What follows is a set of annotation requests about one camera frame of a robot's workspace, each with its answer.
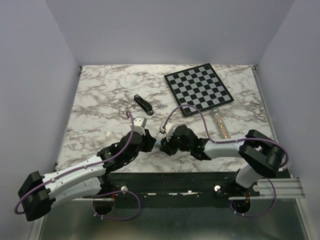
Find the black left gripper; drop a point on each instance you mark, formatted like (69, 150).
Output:
(149, 141)

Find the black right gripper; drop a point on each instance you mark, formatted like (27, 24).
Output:
(166, 146)

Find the black stapler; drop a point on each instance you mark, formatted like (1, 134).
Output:
(146, 106)

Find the light blue mini stapler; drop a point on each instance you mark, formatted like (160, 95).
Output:
(158, 143)

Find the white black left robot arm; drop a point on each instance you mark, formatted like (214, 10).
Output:
(39, 193)

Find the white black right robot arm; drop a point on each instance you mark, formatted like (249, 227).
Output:
(263, 156)

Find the glitter filled clear tube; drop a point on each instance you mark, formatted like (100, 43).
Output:
(220, 124)

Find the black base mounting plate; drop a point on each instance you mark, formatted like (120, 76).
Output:
(129, 201)

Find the black grey chessboard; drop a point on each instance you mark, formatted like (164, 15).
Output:
(198, 86)

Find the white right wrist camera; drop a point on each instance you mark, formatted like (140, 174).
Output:
(167, 130)

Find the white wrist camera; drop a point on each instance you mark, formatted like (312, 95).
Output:
(167, 130)
(139, 124)

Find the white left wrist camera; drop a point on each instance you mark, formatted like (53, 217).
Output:
(139, 124)

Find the aluminium frame rail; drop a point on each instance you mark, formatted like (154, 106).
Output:
(287, 188)

